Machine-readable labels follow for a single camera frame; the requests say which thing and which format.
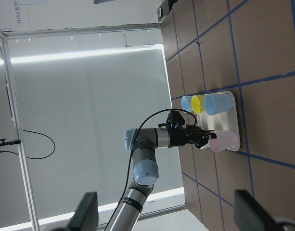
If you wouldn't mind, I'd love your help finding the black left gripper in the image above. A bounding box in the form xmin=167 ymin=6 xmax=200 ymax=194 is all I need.
xmin=168 ymin=125 xmax=215 ymax=149

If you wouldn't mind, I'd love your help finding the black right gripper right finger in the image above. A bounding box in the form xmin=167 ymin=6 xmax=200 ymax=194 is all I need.
xmin=233 ymin=190 xmax=278 ymax=231

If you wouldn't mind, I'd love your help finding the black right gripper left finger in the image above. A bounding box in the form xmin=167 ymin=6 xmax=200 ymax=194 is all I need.
xmin=67 ymin=192 xmax=99 ymax=231

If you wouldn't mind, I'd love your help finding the pink plastic cup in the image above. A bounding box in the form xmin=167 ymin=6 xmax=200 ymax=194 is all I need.
xmin=209 ymin=130 xmax=240 ymax=153

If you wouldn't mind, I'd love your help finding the yellow plastic cup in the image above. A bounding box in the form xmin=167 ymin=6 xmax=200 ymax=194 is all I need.
xmin=192 ymin=95 xmax=206 ymax=115

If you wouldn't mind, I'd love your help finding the light blue plastic cup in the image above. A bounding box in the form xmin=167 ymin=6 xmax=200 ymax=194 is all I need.
xmin=181 ymin=96 xmax=193 ymax=112

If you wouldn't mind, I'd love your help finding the cream rabbit tray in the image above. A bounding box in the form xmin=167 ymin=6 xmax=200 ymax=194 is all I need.
xmin=197 ymin=91 xmax=240 ymax=148

